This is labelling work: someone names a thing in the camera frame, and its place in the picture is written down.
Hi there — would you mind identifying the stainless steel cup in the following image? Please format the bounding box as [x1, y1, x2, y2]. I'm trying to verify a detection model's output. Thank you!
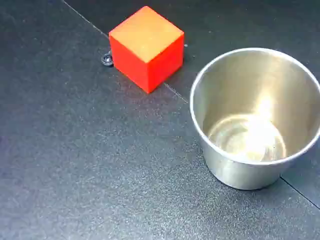
[189, 47, 320, 191]

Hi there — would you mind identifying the black screwed strap plate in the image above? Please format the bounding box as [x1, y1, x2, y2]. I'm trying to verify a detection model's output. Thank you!
[100, 51, 114, 67]

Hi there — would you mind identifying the red cube block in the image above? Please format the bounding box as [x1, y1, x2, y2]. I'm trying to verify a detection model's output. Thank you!
[108, 5, 185, 95]

